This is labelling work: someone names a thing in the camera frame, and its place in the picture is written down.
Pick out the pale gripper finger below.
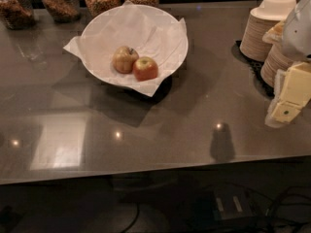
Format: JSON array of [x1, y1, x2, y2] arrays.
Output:
[[265, 70, 291, 128]]

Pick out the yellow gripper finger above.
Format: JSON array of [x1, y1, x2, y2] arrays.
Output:
[[281, 62, 311, 123]]

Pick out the red apple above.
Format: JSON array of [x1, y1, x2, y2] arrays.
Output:
[[133, 56, 158, 82]]

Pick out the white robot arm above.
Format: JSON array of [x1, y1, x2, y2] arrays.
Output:
[[263, 0, 311, 128]]

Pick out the white bowl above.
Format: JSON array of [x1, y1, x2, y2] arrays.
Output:
[[79, 4, 190, 90]]

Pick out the yellow-brown apple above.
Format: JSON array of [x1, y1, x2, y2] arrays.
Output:
[[112, 46, 139, 74]]

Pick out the front stack of paper bowls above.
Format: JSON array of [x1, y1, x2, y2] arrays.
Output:
[[260, 20, 294, 87]]

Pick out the stack of paper bowls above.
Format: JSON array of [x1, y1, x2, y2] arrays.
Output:
[[260, 20, 294, 87], [240, 0, 296, 62]]

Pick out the black rubber mat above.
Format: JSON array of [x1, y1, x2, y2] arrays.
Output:
[[235, 40, 274, 99]]

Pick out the rear stack of paper bowls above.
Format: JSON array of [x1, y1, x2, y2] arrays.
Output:
[[240, 0, 296, 62]]

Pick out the dark box under table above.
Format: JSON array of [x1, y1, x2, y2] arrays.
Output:
[[213, 191, 254, 220]]

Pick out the white paper liner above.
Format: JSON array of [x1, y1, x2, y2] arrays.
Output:
[[62, 0, 189, 98]]

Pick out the far left glass jar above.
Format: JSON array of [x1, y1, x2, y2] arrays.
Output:
[[0, 0, 35, 30]]

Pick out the black cable on floor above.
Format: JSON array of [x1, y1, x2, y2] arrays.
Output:
[[193, 184, 311, 233]]

